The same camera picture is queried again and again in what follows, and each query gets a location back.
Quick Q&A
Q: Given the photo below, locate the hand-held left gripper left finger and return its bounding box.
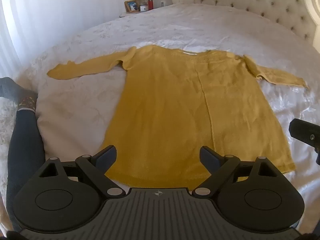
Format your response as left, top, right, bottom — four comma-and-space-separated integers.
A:
39, 144, 127, 198

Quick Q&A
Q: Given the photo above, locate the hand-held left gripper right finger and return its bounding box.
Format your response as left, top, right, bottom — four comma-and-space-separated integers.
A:
191, 146, 277, 198

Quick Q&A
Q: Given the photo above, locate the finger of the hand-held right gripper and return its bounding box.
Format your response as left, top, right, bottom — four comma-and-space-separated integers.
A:
288, 118, 320, 166

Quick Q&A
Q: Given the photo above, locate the yellow knit sweater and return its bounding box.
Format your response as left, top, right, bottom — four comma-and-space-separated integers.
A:
47, 44, 310, 188

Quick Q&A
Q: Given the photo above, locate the person's leg in dark leggings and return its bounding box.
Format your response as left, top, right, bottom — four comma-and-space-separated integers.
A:
6, 109, 47, 232

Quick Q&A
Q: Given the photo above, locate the dark patterned sock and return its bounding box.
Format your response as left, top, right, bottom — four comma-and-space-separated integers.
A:
0, 77, 38, 112

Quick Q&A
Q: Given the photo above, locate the white patterned bedspread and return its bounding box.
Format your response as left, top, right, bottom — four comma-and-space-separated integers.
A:
0, 3, 320, 240

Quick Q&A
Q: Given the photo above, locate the beige tufted headboard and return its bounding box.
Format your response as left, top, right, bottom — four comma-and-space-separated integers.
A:
193, 0, 320, 46

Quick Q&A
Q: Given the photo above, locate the white curtain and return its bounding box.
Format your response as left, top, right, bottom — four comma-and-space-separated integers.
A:
0, 0, 120, 75

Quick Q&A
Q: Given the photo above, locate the wooden picture frame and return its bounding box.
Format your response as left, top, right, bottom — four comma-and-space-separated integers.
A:
124, 0, 140, 14

